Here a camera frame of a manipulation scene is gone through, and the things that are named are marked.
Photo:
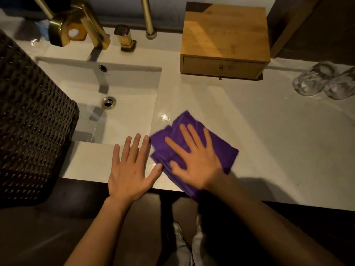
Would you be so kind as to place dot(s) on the person's left hand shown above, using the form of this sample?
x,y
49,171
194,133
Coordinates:
x,y
127,180

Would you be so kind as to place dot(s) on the person's right hand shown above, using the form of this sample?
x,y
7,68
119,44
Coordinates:
x,y
201,168

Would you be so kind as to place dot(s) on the person's left little finger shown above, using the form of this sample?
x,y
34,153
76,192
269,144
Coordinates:
x,y
116,156

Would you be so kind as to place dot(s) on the person's right middle finger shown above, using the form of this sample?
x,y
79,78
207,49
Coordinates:
x,y
188,138

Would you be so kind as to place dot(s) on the person's left middle finger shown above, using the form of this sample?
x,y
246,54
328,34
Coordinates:
x,y
134,149

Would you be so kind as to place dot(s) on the person's left thumb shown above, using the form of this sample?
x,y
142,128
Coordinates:
x,y
153,174

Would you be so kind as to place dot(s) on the person's right thumb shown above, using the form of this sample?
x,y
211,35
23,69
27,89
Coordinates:
x,y
177,168

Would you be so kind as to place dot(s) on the person's right little finger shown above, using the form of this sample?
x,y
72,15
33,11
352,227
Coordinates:
x,y
208,141

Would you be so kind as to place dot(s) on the purple cleaning cloth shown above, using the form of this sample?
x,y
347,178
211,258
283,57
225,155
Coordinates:
x,y
222,155

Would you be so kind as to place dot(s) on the person's right forearm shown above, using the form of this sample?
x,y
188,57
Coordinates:
x,y
263,224

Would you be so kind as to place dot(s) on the person's left forearm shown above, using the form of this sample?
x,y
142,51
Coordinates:
x,y
102,232

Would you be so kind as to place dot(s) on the metal sink drain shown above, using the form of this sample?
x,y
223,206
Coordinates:
x,y
108,102

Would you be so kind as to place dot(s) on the white rectangular sink basin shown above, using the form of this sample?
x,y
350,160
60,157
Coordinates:
x,y
130,91

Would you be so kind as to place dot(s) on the person's left leg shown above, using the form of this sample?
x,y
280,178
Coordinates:
x,y
179,241

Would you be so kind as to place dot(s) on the person's leg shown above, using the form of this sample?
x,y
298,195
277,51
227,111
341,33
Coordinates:
x,y
179,241
199,246

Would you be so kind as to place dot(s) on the person's right leg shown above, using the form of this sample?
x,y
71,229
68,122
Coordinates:
x,y
199,246

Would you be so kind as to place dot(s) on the round sink overflow hole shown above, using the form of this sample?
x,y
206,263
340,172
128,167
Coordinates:
x,y
103,68

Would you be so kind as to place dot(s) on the dark woven wicker basket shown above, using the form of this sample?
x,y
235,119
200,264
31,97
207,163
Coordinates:
x,y
30,121

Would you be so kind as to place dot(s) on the wooden drawer box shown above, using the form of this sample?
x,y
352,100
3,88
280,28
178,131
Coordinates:
x,y
224,35

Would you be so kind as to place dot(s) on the clear glass cup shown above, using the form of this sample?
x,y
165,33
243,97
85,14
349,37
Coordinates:
x,y
312,80
341,85

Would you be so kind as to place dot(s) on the gold metal pole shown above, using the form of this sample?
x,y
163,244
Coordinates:
x,y
43,7
147,16

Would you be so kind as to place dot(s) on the gold faucet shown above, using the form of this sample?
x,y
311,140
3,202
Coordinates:
x,y
88,22

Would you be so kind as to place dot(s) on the dark wooden frame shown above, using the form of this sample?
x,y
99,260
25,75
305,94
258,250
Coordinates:
x,y
291,24

